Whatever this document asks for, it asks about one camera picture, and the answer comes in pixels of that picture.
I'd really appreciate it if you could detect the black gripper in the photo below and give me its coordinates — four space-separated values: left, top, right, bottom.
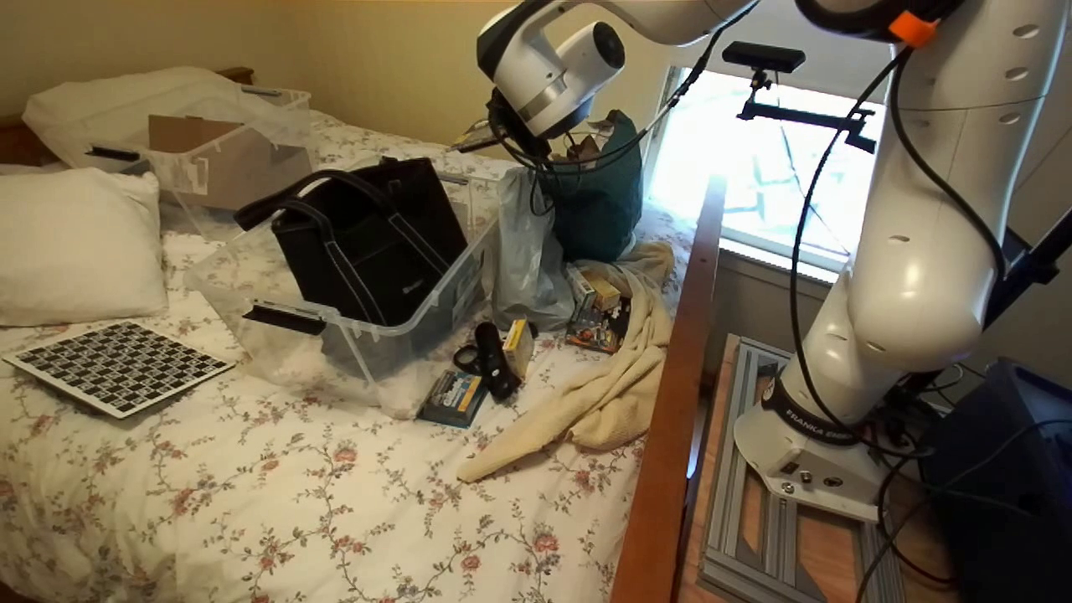
486 95 563 175

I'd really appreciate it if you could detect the grey robot base platform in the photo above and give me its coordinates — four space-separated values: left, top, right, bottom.
700 333 908 603

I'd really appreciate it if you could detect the teal fabric bag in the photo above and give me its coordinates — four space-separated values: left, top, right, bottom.
546 112 646 264

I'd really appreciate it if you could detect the grey plastic shopping bag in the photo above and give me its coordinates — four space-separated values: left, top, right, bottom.
491 164 579 333

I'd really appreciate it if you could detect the black tote bag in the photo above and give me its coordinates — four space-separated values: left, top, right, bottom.
230 154 473 328

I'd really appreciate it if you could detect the dark striped book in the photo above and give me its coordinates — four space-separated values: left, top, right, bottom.
417 365 492 433

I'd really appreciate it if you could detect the small yellow packet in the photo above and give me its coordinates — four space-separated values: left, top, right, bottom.
501 316 539 380

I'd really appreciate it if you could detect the small black device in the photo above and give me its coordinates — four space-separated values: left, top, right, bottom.
450 320 526 407

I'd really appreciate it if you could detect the clear plastic storage bin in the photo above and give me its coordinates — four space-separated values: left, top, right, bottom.
243 213 502 389

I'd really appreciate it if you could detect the bright window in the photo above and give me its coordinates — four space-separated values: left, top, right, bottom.
646 45 898 279

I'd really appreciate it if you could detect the cream towel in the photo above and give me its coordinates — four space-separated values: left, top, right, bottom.
455 237 680 487

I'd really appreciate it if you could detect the brown cardboard box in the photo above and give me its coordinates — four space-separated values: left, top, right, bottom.
149 112 314 213

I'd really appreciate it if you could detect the clear bin with cardboard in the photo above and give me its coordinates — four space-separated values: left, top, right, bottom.
81 79 317 219

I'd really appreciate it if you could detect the brown wooden bed footboard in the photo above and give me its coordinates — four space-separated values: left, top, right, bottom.
608 172 730 603

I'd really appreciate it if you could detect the white plastic sheet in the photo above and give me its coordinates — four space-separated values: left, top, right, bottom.
19 65 314 172

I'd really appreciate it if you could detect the white pillow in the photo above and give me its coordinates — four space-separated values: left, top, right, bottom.
0 164 170 328

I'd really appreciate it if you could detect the black white checkerboard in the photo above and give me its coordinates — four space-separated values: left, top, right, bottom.
0 316 243 427

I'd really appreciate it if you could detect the dark blue case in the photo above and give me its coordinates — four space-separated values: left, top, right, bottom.
924 356 1072 603

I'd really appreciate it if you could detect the black exterior camera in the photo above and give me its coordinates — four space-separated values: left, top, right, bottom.
719 39 810 78

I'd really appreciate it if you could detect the black hanging cable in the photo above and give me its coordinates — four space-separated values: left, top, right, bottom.
781 45 1014 596

